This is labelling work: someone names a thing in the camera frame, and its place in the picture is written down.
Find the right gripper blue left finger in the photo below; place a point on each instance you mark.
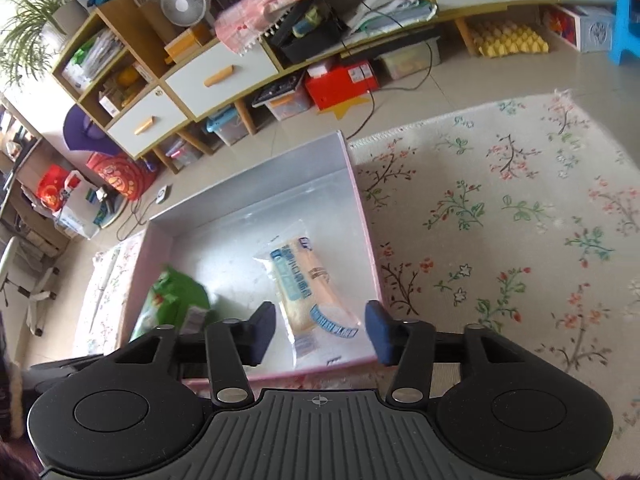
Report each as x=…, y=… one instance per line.
x=232, y=345

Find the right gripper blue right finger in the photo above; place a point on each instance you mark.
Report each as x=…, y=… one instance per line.
x=407, y=345

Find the green snack packet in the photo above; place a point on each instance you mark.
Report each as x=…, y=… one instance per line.
x=174, y=299

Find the white blue bread packet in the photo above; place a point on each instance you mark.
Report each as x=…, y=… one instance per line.
x=321, y=329

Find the pink cardboard box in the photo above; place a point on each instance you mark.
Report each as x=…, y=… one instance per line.
x=217, y=236

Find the red gift bag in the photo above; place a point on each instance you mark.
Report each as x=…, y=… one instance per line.
x=129, y=178

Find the purple hat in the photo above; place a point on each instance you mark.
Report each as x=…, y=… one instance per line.
x=80, y=133

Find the wooden white TV cabinet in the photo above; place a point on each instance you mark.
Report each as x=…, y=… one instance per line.
x=175, y=94

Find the red shoe box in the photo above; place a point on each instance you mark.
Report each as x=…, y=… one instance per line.
x=341, y=84

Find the yellow egg tray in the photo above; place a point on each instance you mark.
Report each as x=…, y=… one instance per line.
x=503, y=38

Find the white desk fan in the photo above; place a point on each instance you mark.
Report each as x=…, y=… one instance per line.
x=184, y=13

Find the blue plastic stool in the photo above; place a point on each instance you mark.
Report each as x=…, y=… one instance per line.
x=625, y=33

